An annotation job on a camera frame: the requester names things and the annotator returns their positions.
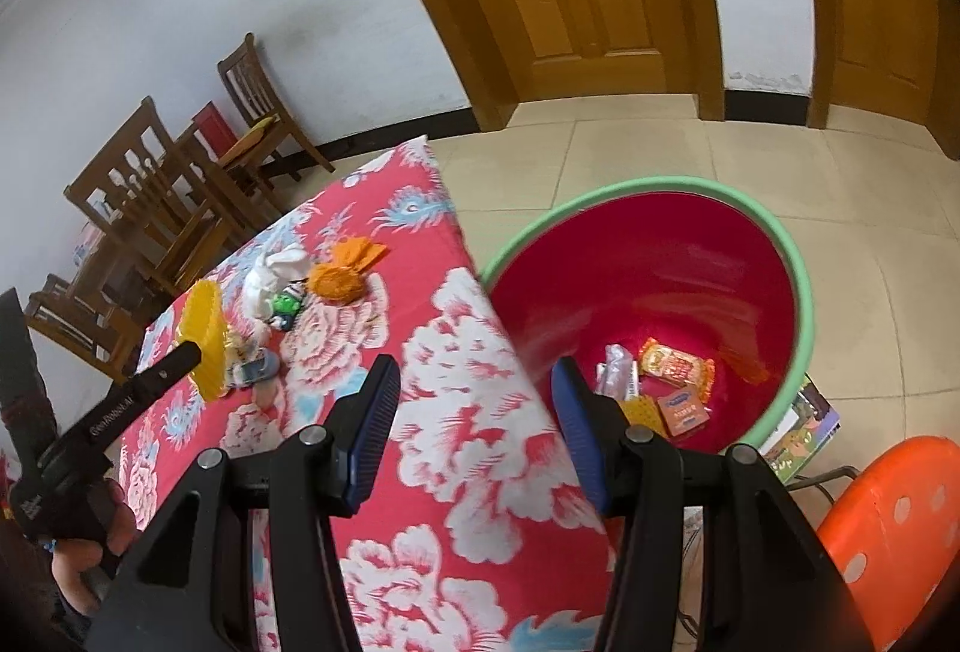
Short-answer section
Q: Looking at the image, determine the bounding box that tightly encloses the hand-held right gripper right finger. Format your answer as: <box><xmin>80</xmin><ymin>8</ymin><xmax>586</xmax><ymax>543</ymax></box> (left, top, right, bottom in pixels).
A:
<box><xmin>551</xmin><ymin>355</ymin><xmax>878</xmax><ymax>652</ymax></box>

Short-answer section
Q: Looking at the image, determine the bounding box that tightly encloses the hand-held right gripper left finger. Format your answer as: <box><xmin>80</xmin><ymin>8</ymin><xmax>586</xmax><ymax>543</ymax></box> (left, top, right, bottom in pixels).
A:
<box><xmin>82</xmin><ymin>353</ymin><xmax>402</xmax><ymax>652</ymax></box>

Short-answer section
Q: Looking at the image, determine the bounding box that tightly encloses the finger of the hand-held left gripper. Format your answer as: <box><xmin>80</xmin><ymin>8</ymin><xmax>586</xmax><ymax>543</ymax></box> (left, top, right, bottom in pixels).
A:
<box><xmin>129</xmin><ymin>340</ymin><xmax>205</xmax><ymax>402</ymax></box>

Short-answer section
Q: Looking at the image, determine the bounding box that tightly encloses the yellow foam mesh net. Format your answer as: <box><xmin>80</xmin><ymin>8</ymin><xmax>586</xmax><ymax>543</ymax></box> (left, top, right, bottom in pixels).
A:
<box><xmin>176</xmin><ymin>280</ymin><xmax>230</xmax><ymax>402</ymax></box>

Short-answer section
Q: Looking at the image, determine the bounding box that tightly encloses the yellow dotted wrapper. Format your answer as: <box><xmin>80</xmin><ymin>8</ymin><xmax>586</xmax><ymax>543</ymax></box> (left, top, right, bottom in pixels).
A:
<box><xmin>621</xmin><ymin>397</ymin><xmax>665</xmax><ymax>434</ymax></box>

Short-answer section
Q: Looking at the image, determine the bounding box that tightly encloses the clear plastic wrapper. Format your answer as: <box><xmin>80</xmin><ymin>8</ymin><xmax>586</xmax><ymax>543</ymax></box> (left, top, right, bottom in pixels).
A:
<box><xmin>596</xmin><ymin>344</ymin><xmax>642</xmax><ymax>402</ymax></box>

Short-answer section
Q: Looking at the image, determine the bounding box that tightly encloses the small orange box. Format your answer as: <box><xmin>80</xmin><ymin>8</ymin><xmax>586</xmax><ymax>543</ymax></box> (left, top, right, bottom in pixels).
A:
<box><xmin>656</xmin><ymin>388</ymin><xmax>710</xmax><ymax>437</ymax></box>

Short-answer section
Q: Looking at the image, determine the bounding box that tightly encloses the orange biscuit snack packet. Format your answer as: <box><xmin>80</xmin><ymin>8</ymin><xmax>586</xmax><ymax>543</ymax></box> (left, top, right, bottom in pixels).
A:
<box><xmin>637</xmin><ymin>337</ymin><xmax>717</xmax><ymax>390</ymax></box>

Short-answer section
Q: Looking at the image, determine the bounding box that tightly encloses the green and red plastic basin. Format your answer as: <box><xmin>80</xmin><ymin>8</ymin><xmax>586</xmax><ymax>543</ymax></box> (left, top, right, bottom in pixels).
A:
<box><xmin>478</xmin><ymin>175</ymin><xmax>815</xmax><ymax>465</ymax></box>

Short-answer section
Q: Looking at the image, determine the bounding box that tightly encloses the person's left hand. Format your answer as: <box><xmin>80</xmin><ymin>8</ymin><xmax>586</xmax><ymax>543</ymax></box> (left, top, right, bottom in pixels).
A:
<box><xmin>51</xmin><ymin>478</ymin><xmax>142</xmax><ymax>619</ymax></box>

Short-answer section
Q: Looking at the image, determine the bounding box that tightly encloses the red floral tablecloth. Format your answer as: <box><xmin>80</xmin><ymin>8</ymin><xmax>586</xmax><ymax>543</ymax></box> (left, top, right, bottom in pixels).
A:
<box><xmin>112</xmin><ymin>136</ymin><xmax>623</xmax><ymax>652</ymax></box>

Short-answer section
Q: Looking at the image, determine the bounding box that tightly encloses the wooden dining table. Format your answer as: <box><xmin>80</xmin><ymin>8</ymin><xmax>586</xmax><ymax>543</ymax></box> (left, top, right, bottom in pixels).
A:
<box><xmin>71</xmin><ymin>223</ymin><xmax>155</xmax><ymax>297</ymax></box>

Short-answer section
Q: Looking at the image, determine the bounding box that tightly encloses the small green toy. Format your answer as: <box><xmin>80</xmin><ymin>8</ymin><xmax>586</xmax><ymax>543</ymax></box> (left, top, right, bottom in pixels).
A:
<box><xmin>268</xmin><ymin>292</ymin><xmax>305</xmax><ymax>330</ymax></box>

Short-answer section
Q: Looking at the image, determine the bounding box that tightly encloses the crumpled orange wrapper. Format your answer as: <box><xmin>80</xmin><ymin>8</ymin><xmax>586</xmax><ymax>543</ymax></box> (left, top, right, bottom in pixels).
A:
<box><xmin>307</xmin><ymin>237</ymin><xmax>391</xmax><ymax>306</ymax></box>

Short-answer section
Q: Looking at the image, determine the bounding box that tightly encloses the large wooden dining chair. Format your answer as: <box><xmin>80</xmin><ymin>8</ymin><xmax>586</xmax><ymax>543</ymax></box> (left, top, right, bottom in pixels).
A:
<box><xmin>64</xmin><ymin>97</ymin><xmax>233</xmax><ymax>297</ymax></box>

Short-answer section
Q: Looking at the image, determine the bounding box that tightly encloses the colourful picture book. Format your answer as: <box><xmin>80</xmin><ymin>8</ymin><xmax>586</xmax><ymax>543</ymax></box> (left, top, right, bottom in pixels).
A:
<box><xmin>757</xmin><ymin>374</ymin><xmax>845</xmax><ymax>480</ymax></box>

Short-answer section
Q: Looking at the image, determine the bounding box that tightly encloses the yellow seat cushion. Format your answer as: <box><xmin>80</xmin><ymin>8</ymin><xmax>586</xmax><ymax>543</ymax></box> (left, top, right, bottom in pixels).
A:
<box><xmin>217</xmin><ymin>119</ymin><xmax>278</xmax><ymax>165</ymax></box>

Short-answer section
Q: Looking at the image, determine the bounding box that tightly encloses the wooden chair with cushion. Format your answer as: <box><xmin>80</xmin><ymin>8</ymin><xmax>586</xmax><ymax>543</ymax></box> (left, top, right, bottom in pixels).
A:
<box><xmin>217</xmin><ymin>32</ymin><xmax>335</xmax><ymax>177</ymax></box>

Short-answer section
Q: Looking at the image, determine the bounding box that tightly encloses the orange plastic stool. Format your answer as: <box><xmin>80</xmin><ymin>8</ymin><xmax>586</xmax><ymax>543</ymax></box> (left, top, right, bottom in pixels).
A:
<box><xmin>814</xmin><ymin>436</ymin><xmax>960</xmax><ymax>652</ymax></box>

